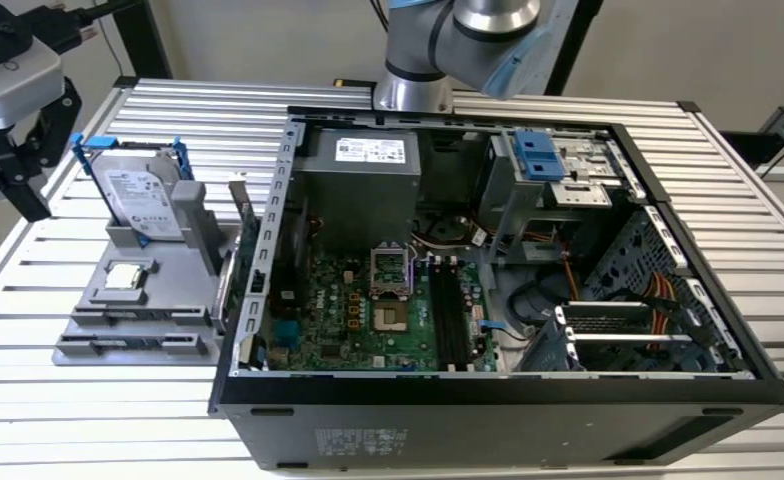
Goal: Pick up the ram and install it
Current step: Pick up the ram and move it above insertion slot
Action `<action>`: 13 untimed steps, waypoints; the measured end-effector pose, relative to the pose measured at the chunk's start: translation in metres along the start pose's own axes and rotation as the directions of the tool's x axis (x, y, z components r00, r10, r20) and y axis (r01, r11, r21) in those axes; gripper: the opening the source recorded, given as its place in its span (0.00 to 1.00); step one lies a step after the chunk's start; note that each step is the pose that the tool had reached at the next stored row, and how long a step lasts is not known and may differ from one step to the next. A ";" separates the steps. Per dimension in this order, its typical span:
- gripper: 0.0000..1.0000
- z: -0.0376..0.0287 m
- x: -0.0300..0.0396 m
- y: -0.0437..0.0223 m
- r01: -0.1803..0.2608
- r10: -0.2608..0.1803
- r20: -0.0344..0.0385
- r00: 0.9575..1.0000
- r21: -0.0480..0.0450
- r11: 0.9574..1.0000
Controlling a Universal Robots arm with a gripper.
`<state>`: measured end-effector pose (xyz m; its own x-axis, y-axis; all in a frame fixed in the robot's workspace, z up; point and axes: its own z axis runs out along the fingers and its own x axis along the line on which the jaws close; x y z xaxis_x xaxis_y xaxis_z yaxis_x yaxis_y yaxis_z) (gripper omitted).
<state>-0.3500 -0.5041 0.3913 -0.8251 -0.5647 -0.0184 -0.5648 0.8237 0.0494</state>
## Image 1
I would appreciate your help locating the RAM stick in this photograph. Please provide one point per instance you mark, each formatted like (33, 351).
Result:
(138, 315)
(131, 345)

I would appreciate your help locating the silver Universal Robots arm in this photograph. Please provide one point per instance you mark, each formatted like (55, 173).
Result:
(492, 20)

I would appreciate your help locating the black RAM slot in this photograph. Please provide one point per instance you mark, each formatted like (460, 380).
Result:
(460, 315)
(441, 315)

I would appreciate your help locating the hard disk in blue carrier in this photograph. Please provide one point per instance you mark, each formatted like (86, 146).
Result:
(134, 195)

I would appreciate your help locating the silver CPU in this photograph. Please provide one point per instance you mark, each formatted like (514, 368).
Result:
(123, 276)

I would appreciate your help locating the green graphics card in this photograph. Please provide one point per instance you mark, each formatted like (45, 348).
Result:
(245, 220)

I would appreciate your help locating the grey parts rack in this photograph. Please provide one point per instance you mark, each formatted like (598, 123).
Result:
(165, 295)

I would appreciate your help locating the small yellow black plug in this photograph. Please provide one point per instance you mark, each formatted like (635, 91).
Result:
(341, 83)

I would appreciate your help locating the grey power supply unit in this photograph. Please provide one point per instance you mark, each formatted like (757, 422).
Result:
(358, 210)

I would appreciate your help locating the blue expansion slot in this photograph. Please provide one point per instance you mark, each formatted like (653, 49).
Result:
(286, 334)

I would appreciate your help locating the thin locking lever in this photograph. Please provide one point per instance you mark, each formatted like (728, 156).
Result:
(409, 275)

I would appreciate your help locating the CPU socket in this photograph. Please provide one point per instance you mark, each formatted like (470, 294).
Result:
(389, 316)

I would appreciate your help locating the green motherboard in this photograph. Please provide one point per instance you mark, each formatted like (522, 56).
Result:
(392, 352)

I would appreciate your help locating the blue drive latch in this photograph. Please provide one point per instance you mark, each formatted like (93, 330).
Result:
(534, 155)

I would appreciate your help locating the metal drive cage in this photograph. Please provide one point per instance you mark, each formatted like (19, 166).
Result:
(578, 195)

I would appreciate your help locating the black PC case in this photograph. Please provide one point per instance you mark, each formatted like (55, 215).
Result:
(432, 430)

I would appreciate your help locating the metal disk bay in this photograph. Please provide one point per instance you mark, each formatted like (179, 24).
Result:
(632, 338)

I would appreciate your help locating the black frame post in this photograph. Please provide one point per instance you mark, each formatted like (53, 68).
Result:
(581, 30)
(141, 40)

